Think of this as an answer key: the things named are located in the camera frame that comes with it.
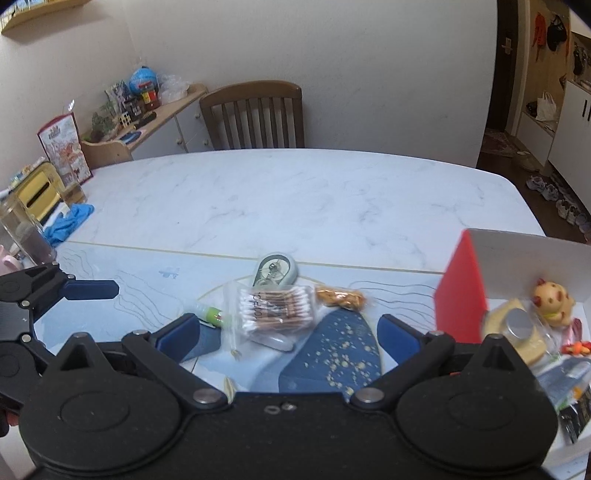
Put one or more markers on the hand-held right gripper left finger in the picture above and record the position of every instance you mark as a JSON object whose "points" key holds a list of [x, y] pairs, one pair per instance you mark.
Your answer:
{"points": [[180, 334]]}

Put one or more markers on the blue globe toy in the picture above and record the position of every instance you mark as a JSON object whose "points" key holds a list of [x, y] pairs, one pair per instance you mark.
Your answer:
{"points": [[144, 81]]}

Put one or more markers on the sliced bread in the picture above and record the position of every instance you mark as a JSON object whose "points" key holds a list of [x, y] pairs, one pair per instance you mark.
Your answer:
{"points": [[496, 323]]}

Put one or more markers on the small green white bottle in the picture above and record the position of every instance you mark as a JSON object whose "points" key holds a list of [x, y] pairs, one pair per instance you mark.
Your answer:
{"points": [[210, 314]]}

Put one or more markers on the patterned door mat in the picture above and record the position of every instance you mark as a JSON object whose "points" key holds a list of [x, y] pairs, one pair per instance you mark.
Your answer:
{"points": [[498, 143]]}

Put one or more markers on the black snack packet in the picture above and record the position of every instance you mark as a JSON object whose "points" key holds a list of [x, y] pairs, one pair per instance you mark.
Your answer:
{"points": [[572, 422]]}

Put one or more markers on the clear plastic bag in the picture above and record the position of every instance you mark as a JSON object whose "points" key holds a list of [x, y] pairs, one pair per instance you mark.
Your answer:
{"points": [[173, 87]]}

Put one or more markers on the wooden sideboard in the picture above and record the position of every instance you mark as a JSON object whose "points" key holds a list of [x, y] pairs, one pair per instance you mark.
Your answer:
{"points": [[161, 127]]}

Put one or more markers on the yellow tissue box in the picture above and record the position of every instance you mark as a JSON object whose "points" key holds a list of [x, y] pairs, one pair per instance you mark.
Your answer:
{"points": [[39, 189]]}

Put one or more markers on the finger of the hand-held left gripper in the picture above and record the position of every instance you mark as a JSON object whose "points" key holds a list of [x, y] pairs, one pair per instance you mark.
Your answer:
{"points": [[18, 364], [92, 290]]}

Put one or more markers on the small glass jar silver lid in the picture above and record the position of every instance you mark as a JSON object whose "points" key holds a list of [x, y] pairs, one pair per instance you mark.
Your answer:
{"points": [[521, 325]]}

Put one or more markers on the red cardboard box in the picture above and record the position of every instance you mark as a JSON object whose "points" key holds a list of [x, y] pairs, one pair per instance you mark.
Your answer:
{"points": [[461, 295]]}

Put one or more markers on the blue gloves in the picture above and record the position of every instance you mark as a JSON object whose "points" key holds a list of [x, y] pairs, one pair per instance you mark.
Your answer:
{"points": [[69, 224]]}

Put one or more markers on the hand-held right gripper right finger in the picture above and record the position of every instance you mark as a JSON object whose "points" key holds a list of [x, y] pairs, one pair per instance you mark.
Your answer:
{"points": [[397, 334]]}

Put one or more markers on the yellow plush toy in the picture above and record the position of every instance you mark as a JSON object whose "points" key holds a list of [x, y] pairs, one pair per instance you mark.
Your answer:
{"points": [[551, 297]]}

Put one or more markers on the clear plastic tube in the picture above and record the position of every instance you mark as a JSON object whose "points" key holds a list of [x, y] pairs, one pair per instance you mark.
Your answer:
{"points": [[277, 342]]}

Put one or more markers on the wooden wall shelf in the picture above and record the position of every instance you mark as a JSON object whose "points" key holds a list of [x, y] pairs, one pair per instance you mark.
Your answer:
{"points": [[41, 11]]}

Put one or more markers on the blue white packet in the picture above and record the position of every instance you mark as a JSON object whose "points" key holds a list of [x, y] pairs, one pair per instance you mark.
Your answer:
{"points": [[561, 376]]}

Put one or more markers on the brown wooden chair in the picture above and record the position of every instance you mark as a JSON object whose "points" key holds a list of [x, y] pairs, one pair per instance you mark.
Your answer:
{"points": [[251, 115]]}

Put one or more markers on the row of sneakers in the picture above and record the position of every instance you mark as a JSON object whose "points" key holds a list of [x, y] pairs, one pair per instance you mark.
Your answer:
{"points": [[565, 207]]}

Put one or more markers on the pink cup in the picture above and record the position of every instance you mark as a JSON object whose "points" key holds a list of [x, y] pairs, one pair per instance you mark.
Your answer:
{"points": [[7, 263]]}

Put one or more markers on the large clear glass jar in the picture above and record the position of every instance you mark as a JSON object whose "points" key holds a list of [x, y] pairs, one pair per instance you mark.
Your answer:
{"points": [[23, 235]]}

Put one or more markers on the white cabinet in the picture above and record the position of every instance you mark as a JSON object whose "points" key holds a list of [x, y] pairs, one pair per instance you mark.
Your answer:
{"points": [[570, 134]]}

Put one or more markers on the orange hanging jacket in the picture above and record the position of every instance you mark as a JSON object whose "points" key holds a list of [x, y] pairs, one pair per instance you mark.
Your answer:
{"points": [[538, 27]]}

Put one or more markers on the cotton swabs plastic pack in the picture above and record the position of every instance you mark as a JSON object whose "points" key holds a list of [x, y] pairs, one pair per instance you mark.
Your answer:
{"points": [[274, 307]]}

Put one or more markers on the red printed board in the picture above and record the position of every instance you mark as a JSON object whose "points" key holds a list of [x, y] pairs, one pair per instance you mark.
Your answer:
{"points": [[64, 147]]}

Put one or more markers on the white shopping bag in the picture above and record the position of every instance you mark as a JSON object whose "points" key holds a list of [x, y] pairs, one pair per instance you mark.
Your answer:
{"points": [[547, 106]]}

